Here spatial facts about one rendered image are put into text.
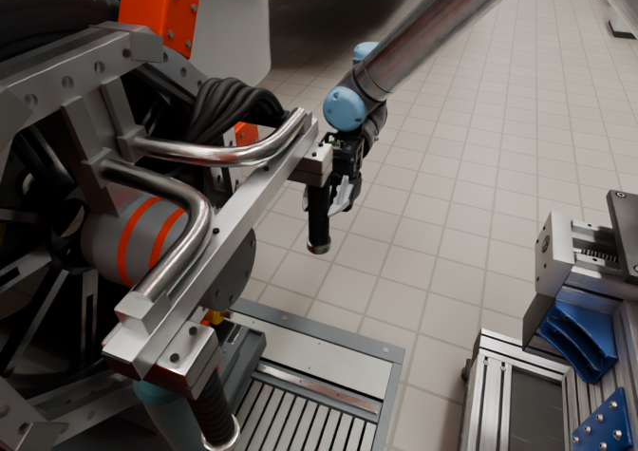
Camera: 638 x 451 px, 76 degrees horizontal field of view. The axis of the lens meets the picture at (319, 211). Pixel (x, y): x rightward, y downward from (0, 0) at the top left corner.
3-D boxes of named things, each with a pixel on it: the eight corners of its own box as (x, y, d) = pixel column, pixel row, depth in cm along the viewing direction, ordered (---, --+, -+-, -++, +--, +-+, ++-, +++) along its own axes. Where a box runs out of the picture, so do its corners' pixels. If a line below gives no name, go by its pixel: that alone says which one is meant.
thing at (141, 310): (111, 173, 51) (79, 92, 44) (250, 207, 46) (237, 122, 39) (-21, 275, 38) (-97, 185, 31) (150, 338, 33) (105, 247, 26)
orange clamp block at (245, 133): (207, 157, 83) (229, 136, 89) (241, 164, 81) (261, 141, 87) (200, 126, 78) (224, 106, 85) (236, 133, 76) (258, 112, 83)
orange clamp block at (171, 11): (148, 54, 61) (157, -8, 60) (193, 61, 59) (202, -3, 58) (113, 39, 55) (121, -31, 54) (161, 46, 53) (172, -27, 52)
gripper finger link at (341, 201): (327, 193, 63) (337, 160, 70) (326, 221, 67) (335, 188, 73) (347, 196, 62) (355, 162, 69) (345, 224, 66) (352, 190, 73)
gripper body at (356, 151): (313, 146, 70) (336, 116, 78) (314, 186, 75) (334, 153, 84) (356, 155, 68) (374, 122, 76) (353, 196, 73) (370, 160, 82)
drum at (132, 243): (154, 234, 71) (130, 167, 62) (264, 265, 65) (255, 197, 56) (95, 294, 61) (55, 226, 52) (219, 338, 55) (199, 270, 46)
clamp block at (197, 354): (149, 328, 43) (134, 297, 39) (224, 355, 40) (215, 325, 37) (115, 371, 39) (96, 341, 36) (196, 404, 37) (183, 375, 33)
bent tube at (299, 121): (199, 105, 65) (185, 36, 58) (312, 125, 60) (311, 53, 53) (123, 163, 52) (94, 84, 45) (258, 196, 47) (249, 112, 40)
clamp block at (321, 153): (281, 159, 67) (279, 131, 63) (333, 170, 64) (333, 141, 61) (268, 177, 63) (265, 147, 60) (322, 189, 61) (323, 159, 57)
